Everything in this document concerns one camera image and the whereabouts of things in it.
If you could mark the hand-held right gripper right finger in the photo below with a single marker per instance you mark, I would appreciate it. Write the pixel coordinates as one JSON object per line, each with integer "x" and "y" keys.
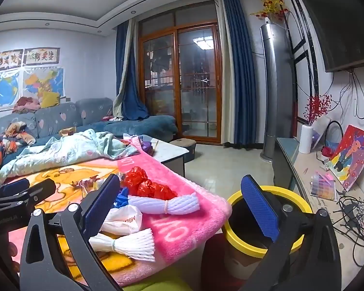
{"x": 259, "y": 209}

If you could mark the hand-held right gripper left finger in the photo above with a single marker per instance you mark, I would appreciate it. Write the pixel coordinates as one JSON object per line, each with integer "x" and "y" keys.
{"x": 103, "y": 200}

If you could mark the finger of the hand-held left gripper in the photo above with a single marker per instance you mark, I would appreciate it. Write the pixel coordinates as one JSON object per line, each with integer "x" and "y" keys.
{"x": 13, "y": 185}
{"x": 33, "y": 191}

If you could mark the blue rubber glove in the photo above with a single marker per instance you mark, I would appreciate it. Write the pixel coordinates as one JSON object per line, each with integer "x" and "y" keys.
{"x": 121, "y": 198}

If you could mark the dark red candy wrapper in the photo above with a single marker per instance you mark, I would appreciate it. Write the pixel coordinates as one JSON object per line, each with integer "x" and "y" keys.
{"x": 82, "y": 183}

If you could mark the white plastic bag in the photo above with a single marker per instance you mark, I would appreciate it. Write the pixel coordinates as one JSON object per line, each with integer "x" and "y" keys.
{"x": 124, "y": 218}

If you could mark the yellow-rimmed trash bin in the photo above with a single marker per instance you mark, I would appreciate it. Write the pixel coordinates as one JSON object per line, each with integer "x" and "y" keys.
{"x": 235, "y": 239}

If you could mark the red plastic bag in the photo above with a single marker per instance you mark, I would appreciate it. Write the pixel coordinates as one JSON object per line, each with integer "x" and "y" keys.
{"x": 145, "y": 185}

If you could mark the white foam fruit net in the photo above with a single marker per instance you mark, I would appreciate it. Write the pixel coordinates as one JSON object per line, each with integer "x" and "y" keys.
{"x": 133, "y": 244}
{"x": 170, "y": 204}

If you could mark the person's left hand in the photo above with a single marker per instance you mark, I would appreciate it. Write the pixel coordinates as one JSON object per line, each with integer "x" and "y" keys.
{"x": 13, "y": 251}

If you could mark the light blue cartoon quilt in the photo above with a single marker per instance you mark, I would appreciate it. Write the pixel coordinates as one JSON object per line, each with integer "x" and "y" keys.
{"x": 63, "y": 151}

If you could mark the orange patterned cloth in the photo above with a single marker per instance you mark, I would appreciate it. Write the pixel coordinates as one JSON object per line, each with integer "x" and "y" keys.
{"x": 13, "y": 135}

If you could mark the grey television cabinet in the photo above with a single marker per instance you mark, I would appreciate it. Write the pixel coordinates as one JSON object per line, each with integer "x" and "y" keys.
{"x": 306, "y": 175}

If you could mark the pastel bead box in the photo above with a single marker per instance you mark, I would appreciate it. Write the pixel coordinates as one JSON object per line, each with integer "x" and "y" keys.
{"x": 323, "y": 186}

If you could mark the golden snack packet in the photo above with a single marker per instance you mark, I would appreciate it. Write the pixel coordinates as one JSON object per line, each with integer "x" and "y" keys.
{"x": 66, "y": 131}

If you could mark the purple bag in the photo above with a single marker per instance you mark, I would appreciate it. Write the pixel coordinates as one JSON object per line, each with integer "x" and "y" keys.
{"x": 147, "y": 144}

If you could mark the pink printed blanket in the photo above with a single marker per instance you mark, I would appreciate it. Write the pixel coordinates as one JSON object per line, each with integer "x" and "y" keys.
{"x": 182, "y": 218}

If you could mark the blue heart-patterned sofa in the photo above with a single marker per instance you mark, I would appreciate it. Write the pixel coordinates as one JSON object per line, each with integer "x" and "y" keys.
{"x": 57, "y": 115}

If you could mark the white-topped coffee table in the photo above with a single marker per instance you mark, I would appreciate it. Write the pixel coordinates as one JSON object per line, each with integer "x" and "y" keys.
{"x": 170, "y": 151}

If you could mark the pink clothes pile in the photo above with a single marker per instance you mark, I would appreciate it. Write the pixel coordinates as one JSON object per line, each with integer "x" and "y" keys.
{"x": 25, "y": 103}

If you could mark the white paper roll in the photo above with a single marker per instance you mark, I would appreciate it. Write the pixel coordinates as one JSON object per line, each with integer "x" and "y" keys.
{"x": 305, "y": 139}

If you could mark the red yarn ball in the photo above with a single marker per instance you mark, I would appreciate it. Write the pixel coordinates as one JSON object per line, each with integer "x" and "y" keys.
{"x": 327, "y": 152}

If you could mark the yellow pillow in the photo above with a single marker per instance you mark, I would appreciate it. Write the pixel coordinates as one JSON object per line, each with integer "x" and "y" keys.
{"x": 50, "y": 100}

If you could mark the dark low stool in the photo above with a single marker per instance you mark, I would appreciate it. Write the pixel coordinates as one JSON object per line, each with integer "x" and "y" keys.
{"x": 183, "y": 148}

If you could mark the world map poster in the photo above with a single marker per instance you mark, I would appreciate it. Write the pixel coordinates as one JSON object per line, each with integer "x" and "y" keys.
{"x": 1, "y": 91}

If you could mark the black round hoop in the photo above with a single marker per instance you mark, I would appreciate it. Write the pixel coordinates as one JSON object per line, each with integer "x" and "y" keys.
{"x": 326, "y": 133}

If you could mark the colourful canvas painting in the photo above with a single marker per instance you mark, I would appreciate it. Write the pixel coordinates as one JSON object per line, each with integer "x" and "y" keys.
{"x": 352, "y": 157}

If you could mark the blue curtain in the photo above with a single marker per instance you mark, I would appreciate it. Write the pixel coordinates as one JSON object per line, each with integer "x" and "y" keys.
{"x": 133, "y": 97}
{"x": 241, "y": 81}

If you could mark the country map poster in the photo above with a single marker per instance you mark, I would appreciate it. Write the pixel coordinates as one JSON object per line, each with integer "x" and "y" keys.
{"x": 44, "y": 80}

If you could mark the silver tower air conditioner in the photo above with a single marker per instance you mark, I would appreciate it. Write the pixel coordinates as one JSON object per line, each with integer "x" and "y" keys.
{"x": 276, "y": 97}

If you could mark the red berry branches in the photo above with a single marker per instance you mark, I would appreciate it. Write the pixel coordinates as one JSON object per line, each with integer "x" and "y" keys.
{"x": 317, "y": 107}

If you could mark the beige curtain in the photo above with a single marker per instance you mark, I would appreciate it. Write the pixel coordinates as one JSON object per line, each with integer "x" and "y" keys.
{"x": 226, "y": 97}
{"x": 129, "y": 66}

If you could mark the framed embroidery picture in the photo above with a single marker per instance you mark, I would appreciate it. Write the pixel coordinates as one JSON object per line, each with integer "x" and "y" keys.
{"x": 42, "y": 56}
{"x": 6, "y": 61}

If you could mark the wooden sliding glass door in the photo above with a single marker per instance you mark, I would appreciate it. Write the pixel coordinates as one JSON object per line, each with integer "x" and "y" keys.
{"x": 197, "y": 97}

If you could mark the yellow artificial flowers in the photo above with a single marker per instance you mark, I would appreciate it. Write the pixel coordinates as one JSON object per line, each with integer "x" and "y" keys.
{"x": 273, "y": 7}

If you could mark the black television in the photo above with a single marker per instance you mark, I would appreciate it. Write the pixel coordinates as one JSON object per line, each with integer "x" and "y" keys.
{"x": 342, "y": 21}

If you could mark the white picture frame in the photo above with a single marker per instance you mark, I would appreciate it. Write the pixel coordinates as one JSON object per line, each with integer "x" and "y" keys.
{"x": 320, "y": 130}

